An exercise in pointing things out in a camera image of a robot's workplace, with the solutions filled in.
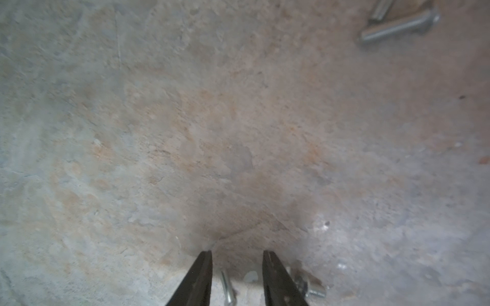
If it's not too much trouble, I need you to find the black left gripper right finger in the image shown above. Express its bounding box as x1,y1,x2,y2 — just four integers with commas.
262,251,308,306

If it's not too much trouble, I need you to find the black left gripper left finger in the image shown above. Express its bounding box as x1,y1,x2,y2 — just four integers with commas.
167,251,213,306

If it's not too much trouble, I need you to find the silver screw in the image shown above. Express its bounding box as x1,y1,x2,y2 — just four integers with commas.
220,270,237,306
368,0,395,23
294,276,326,298
358,9,440,44

